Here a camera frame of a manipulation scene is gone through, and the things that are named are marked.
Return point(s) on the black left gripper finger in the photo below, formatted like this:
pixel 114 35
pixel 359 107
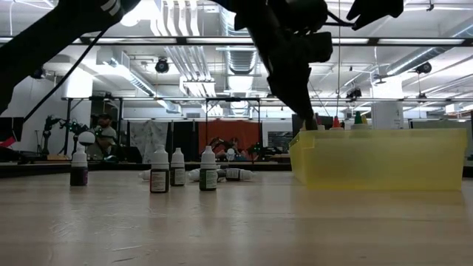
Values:
pixel 305 111

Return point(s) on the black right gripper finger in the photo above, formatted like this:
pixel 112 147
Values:
pixel 360 9
pixel 375 13

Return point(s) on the large red dye bottle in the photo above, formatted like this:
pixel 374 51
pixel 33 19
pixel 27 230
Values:
pixel 321 127

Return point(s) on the large orange dye bottle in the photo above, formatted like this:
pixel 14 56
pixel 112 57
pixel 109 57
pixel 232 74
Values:
pixel 335 123

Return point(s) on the large green dye bottle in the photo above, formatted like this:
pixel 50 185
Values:
pixel 357 118

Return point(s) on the yellow translucent plastic bin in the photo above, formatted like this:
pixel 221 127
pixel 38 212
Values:
pixel 380 162

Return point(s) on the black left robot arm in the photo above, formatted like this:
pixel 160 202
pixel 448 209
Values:
pixel 55 40

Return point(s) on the dark chalkboard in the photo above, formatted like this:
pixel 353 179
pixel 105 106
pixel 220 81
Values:
pixel 279 139

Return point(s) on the black ceiling spotlight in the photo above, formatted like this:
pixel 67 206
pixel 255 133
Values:
pixel 424 67
pixel 162 65
pixel 353 93

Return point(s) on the large yellow dye bottle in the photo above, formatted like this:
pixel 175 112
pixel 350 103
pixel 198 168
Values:
pixel 366 120

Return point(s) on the person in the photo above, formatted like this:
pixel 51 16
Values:
pixel 236 147
pixel 107 134

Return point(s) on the white building column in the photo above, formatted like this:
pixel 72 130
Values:
pixel 79 88
pixel 387 111

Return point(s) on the small white container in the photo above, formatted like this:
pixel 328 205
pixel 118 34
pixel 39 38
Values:
pixel 230 154

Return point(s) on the lying dropper bottles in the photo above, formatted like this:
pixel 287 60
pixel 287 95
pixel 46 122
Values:
pixel 194 175
pixel 233 174

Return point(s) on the loose small vials group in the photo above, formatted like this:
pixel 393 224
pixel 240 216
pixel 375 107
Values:
pixel 221 174

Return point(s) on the small dark green dye bottle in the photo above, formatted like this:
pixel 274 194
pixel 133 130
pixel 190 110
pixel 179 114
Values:
pixel 208 179

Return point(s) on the small black dye bottle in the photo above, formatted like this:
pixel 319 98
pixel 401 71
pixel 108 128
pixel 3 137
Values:
pixel 145 175
pixel 178 176

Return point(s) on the white patterned hanging cloth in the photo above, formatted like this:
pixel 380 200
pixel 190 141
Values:
pixel 148 136

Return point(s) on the small brown dye bottle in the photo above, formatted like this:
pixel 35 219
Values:
pixel 159 181

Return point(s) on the white round lamp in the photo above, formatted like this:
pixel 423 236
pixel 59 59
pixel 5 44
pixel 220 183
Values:
pixel 86 137

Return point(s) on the small purple dye bottle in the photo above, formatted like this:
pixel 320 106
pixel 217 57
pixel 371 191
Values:
pixel 78 177

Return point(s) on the black monitor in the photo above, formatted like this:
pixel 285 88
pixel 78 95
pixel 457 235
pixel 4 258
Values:
pixel 11 129

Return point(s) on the small red tag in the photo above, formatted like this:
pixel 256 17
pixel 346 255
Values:
pixel 6 142

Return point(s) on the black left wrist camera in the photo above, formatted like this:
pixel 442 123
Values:
pixel 316 46

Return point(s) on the silver round ventilation duct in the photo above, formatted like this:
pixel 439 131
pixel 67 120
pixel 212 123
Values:
pixel 236 59

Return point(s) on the orange partition wall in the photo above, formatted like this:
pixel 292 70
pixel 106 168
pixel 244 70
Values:
pixel 221 129

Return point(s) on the black overhead frame bar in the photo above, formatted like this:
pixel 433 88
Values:
pixel 182 40

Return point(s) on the black table edge rail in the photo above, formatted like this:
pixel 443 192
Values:
pixel 111 167

